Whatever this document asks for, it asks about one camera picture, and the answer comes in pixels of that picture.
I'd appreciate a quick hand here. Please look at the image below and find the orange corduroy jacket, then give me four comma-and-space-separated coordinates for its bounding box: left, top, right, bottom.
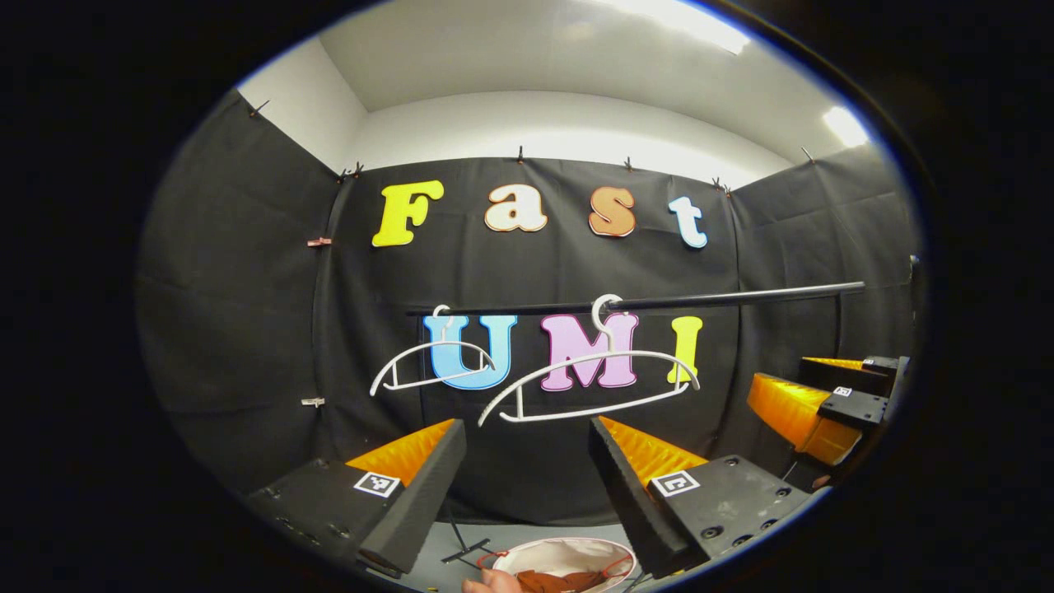
515, 568, 609, 593

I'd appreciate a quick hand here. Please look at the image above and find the white and pink laundry hamper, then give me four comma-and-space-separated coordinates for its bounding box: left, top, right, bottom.
478, 537, 639, 593

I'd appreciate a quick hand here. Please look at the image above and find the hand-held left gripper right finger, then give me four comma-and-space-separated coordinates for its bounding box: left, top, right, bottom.
589, 414, 832, 580

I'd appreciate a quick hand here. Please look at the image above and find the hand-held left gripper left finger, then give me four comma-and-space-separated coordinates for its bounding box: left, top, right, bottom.
245, 418, 468, 580

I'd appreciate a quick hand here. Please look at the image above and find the black metal clothes rack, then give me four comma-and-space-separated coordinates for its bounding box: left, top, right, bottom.
406, 282, 867, 565

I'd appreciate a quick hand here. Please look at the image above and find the small ceiling light panel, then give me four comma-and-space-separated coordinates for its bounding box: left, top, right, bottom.
822, 105, 871, 149

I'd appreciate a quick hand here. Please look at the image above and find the long ceiling light panel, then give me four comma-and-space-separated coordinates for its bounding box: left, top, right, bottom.
593, 0, 752, 54

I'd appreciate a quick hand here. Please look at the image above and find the white plastic clothes hanger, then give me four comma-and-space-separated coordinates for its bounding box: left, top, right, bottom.
478, 294, 702, 427
369, 305, 497, 398

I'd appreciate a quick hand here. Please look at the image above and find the black backdrop cloth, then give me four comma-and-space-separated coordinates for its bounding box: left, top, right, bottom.
136, 89, 923, 528

